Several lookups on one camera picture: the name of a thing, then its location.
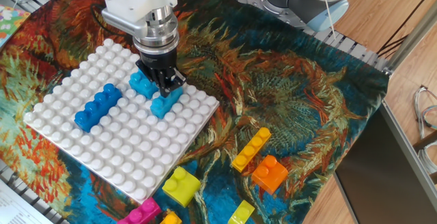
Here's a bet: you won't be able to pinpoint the magenta three-stud block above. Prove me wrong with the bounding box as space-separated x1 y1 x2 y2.
117 197 162 224

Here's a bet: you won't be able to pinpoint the small yellow four-stud block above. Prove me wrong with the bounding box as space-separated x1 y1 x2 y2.
231 126 272 173

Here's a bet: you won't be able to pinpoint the white wrist adapter block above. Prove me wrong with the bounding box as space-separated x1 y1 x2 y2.
104 0 178 25

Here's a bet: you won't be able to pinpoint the white zip tie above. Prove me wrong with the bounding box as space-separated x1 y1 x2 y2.
323 0 338 40

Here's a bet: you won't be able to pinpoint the dark grey panel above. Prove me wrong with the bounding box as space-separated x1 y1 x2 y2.
333 106 437 224

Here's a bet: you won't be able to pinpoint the large lime two-stud block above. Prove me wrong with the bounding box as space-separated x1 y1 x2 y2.
161 166 201 208

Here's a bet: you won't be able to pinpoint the light blue three-stud block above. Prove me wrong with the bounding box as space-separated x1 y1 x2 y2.
150 86 184 120

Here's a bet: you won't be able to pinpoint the large yellow four-stud block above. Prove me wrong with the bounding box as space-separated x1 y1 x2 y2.
159 210 183 224

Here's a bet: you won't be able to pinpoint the light blue square block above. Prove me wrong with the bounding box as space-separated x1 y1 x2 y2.
128 70 160 100

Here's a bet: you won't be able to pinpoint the printed white paper sheet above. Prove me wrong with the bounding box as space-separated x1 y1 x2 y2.
0 179 52 224

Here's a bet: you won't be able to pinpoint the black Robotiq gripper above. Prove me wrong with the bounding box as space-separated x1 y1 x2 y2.
135 48 187 98

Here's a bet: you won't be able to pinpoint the sunflower painting patterned cloth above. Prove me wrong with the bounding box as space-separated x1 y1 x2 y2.
0 0 390 224

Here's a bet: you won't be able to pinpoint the black floor cables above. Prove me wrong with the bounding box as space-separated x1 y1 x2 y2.
377 0 437 57

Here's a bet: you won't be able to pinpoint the grey cable bundle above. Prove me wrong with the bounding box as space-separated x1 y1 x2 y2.
412 85 437 176

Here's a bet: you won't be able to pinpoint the floral patterned sheet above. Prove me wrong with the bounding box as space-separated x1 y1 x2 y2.
0 4 31 49

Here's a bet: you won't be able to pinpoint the aluminium frame post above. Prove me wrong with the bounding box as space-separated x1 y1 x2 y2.
382 0 437 76

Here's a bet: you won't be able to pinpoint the small lime block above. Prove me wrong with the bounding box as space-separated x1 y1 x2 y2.
227 199 255 224

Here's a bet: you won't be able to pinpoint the white studded baseplate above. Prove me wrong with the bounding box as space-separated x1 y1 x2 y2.
23 38 220 204

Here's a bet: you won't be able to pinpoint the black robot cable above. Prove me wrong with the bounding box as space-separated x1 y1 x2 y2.
91 8 120 34

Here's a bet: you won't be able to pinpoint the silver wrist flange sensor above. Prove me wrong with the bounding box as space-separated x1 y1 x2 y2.
101 7 180 56

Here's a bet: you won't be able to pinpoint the dark blue four-stud block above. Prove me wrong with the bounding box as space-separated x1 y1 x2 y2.
74 83 123 133

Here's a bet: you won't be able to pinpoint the orange two-stud block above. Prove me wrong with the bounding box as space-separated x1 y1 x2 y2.
251 154 289 196

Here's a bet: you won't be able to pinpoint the aluminium bar beside panel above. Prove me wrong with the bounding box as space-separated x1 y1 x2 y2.
380 99 437 197

